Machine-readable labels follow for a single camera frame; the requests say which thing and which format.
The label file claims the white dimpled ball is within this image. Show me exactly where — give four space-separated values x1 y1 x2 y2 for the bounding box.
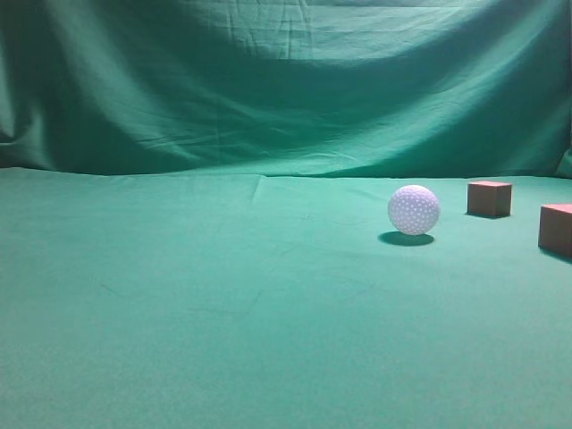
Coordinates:
388 185 441 236

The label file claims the brown wooden cube block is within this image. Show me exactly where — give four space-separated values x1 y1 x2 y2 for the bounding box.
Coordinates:
467 181 512 218

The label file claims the brown cube block at edge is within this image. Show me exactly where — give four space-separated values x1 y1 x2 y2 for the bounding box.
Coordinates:
538 203 571 258

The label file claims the green cloth backdrop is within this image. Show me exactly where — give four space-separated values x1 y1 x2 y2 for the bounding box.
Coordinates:
1 1 571 428

